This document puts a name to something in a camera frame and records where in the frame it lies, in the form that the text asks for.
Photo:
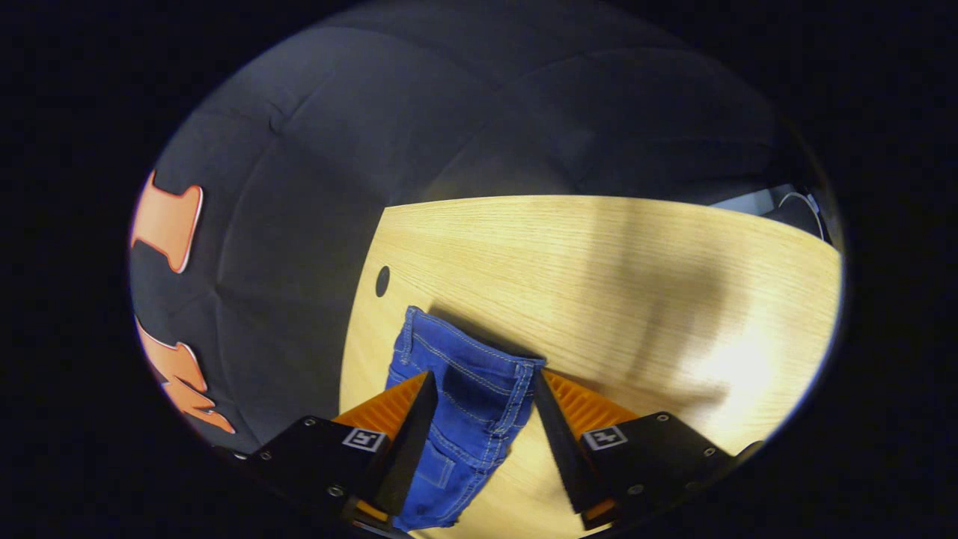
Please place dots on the blue denim jeans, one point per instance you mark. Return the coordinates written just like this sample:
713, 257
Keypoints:
471, 404

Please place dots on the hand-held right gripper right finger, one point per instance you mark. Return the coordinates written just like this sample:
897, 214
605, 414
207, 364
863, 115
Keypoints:
557, 442

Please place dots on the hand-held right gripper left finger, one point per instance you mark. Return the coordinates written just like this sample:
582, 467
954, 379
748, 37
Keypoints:
410, 442

